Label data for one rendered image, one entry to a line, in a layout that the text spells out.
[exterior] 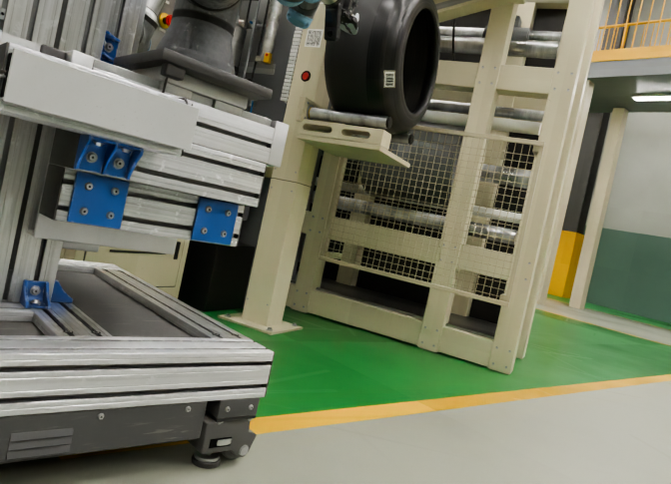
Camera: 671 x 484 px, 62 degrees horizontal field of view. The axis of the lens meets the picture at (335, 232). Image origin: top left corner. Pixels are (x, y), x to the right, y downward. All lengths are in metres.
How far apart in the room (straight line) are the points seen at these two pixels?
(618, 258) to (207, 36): 10.40
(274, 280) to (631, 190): 9.48
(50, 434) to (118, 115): 0.48
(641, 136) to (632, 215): 1.43
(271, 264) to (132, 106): 1.53
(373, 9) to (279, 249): 1.00
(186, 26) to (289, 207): 1.32
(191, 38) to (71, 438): 0.69
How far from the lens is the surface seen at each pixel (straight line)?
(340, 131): 2.14
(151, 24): 1.72
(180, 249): 2.34
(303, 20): 1.71
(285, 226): 2.30
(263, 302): 2.35
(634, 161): 11.38
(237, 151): 1.10
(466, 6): 2.71
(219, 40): 1.09
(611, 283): 11.14
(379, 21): 2.10
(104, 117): 0.86
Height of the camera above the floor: 0.50
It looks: 1 degrees down
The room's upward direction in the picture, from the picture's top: 12 degrees clockwise
